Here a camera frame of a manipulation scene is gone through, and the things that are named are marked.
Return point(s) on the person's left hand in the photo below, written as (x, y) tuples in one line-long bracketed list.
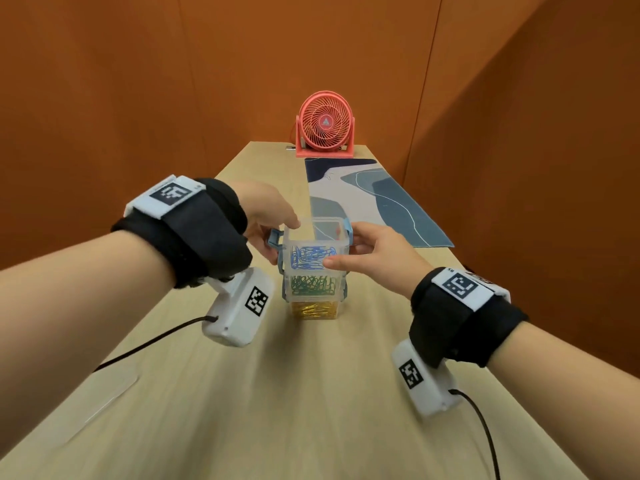
[(265, 209)]

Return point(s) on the person's right hand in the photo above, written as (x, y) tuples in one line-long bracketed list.
[(390, 259)]

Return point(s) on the clear box with blue latches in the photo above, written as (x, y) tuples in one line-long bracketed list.
[(315, 287), (315, 309), (315, 244)]

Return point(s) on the heap of blue paper clips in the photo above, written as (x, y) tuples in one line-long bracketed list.
[(312, 257)]

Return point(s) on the heap of green paper clips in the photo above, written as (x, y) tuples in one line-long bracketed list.
[(312, 284)]

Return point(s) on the heap of gold paper clips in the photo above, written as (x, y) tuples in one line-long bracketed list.
[(315, 310)]

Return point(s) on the person's left forearm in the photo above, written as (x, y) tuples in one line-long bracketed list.
[(75, 324)]

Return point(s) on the person's right forearm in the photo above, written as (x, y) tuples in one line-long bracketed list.
[(575, 394)]

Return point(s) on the blue patterned desk mat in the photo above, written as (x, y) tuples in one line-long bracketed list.
[(400, 204)]

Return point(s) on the black left wristband with tags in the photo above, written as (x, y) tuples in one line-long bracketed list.
[(200, 234)]

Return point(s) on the pink desk fan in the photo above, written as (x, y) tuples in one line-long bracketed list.
[(325, 122)]

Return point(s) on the clear plastic lid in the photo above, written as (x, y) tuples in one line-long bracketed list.
[(100, 399)]

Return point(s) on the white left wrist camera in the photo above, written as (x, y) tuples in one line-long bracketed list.
[(240, 309)]

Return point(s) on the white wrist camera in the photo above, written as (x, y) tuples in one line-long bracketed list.
[(240, 309), (425, 384)]

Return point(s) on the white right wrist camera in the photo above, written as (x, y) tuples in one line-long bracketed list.
[(425, 384)]

